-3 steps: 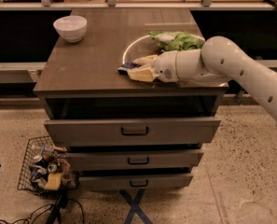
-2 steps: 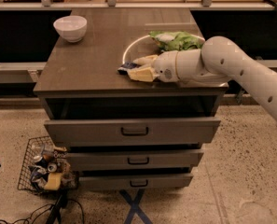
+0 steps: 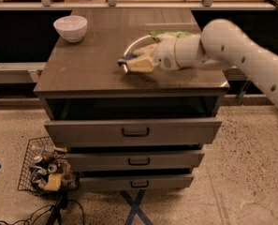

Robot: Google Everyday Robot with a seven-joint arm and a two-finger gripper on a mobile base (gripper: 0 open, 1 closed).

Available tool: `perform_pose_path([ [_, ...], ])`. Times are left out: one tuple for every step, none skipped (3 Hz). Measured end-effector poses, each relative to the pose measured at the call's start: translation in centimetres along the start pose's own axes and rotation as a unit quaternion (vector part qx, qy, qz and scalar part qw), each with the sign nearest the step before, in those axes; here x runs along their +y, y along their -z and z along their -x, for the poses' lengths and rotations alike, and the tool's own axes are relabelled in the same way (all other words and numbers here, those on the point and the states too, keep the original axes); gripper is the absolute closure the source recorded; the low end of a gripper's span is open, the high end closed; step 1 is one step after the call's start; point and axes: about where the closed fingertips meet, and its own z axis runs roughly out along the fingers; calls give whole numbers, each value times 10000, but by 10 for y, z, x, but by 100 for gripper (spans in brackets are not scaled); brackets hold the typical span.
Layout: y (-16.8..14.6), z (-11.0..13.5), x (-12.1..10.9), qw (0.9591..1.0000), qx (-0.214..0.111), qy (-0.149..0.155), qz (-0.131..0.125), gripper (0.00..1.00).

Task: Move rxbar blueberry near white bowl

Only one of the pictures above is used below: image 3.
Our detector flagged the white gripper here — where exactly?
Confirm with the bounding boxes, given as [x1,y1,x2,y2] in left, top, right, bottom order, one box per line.
[126,37,180,73]

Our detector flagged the blue rxbar blueberry bar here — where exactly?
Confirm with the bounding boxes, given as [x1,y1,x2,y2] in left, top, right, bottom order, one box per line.
[117,52,138,67]

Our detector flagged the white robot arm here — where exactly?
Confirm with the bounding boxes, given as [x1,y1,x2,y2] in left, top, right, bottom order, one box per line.
[118,19,278,108]

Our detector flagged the white ceramic bowl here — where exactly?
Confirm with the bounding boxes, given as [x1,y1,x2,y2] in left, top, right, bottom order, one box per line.
[53,15,87,42]

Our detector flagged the green chip bag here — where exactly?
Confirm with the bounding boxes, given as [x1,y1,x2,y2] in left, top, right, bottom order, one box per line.
[150,31,191,41]

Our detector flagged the grey drawer cabinet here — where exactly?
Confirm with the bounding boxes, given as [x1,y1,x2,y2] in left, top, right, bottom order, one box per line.
[35,8,228,178]

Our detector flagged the top grey drawer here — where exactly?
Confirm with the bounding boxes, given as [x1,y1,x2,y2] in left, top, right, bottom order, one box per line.
[45,117,222,147]

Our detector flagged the grey drawer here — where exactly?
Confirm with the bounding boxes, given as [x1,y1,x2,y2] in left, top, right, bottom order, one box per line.
[45,117,222,147]
[67,150,205,172]
[80,174,194,191]

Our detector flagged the middle grey drawer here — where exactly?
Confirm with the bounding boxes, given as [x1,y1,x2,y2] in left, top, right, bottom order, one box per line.
[67,150,205,172]

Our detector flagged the bottom grey drawer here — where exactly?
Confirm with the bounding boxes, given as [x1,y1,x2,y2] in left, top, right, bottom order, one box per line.
[80,174,194,191]

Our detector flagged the crushed can in basket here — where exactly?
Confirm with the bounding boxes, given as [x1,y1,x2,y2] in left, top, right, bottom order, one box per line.
[31,156,58,174]

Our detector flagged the blue tape cross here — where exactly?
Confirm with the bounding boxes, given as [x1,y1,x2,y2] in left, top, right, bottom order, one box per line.
[120,189,154,225]

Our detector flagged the yellow sponge in basket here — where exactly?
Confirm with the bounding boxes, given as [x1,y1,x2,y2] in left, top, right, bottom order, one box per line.
[44,173,62,191]

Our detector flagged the black wire basket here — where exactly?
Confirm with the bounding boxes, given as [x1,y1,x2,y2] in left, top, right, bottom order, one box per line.
[18,137,80,194]

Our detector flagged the black floor cable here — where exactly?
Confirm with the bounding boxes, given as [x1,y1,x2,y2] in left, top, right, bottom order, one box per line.
[0,198,86,225]

